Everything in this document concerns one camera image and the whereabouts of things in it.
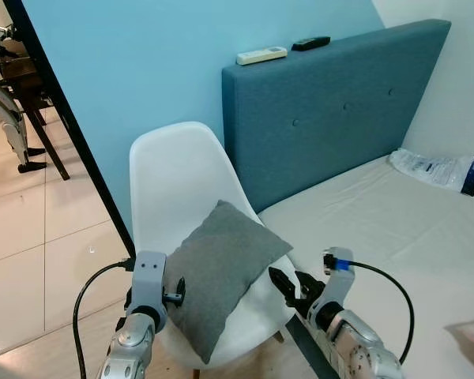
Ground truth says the white plastic shell chair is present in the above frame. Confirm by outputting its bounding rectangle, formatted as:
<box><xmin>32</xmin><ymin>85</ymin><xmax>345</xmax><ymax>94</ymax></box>
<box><xmin>129</xmin><ymin>121</ymin><xmax>301</xmax><ymax>373</ymax></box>

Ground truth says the grey square cushion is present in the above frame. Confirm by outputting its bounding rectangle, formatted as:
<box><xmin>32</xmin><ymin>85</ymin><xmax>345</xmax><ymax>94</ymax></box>
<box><xmin>164</xmin><ymin>200</ymin><xmax>295</xmax><ymax>364</ymax></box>

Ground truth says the cream bed mattress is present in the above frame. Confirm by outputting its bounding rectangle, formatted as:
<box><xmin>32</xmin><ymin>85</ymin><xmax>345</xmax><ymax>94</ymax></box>
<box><xmin>257</xmin><ymin>154</ymin><xmax>474</xmax><ymax>379</ymax></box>

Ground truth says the blue upholstered headboard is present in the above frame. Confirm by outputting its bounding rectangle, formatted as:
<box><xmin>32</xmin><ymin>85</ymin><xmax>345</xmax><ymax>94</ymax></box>
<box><xmin>221</xmin><ymin>19</ymin><xmax>453</xmax><ymax>214</ymax></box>

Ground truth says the clear plastic bag blue label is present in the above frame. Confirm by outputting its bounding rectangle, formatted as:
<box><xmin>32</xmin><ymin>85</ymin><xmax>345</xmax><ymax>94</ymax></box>
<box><xmin>389</xmin><ymin>148</ymin><xmax>474</xmax><ymax>197</ymax></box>

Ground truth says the white remote control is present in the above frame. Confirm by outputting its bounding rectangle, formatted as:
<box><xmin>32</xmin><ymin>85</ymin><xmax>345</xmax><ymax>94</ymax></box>
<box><xmin>236</xmin><ymin>46</ymin><xmax>288</xmax><ymax>66</ymax></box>

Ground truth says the black remote control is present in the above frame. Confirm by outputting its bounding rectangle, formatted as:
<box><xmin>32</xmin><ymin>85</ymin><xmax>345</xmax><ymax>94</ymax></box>
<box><xmin>292</xmin><ymin>36</ymin><xmax>331</xmax><ymax>52</ymax></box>

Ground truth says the dark wooden furniture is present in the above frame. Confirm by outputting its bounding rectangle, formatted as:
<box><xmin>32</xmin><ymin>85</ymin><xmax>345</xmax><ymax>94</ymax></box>
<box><xmin>0</xmin><ymin>32</ymin><xmax>72</xmax><ymax>181</ymax></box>

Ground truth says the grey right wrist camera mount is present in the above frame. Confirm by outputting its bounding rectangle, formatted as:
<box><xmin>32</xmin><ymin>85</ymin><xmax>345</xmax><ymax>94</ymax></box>
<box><xmin>305</xmin><ymin>249</ymin><xmax>355</xmax><ymax>318</ymax></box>

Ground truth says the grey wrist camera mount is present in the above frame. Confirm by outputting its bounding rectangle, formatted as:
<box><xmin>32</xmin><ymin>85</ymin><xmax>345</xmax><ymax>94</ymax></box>
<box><xmin>305</xmin><ymin>249</ymin><xmax>355</xmax><ymax>318</ymax></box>
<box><xmin>130</xmin><ymin>251</ymin><xmax>168</xmax><ymax>310</ymax></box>

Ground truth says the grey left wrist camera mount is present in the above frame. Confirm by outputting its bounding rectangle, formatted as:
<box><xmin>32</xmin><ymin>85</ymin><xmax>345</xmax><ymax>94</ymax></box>
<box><xmin>130</xmin><ymin>251</ymin><xmax>168</xmax><ymax>310</ymax></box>

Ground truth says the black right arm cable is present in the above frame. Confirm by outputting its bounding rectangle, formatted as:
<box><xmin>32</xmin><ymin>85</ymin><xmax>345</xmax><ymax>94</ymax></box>
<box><xmin>349</xmin><ymin>261</ymin><xmax>416</xmax><ymax>366</ymax></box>

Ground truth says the black wall edge trim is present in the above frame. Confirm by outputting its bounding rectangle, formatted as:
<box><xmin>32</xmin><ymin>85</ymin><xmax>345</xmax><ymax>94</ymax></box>
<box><xmin>2</xmin><ymin>0</ymin><xmax>137</xmax><ymax>257</ymax></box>

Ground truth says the silver metal frame device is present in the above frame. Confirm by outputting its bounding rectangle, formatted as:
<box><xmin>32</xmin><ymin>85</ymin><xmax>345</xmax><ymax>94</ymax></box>
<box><xmin>0</xmin><ymin>24</ymin><xmax>48</xmax><ymax>174</ymax></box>

